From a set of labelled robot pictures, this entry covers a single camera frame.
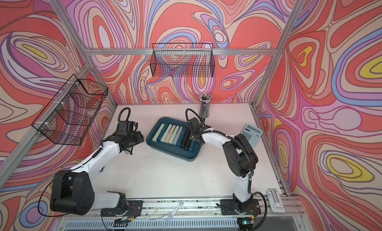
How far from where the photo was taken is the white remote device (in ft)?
2.41

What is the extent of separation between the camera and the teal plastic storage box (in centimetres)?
88

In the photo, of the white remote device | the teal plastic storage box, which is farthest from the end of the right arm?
the white remote device
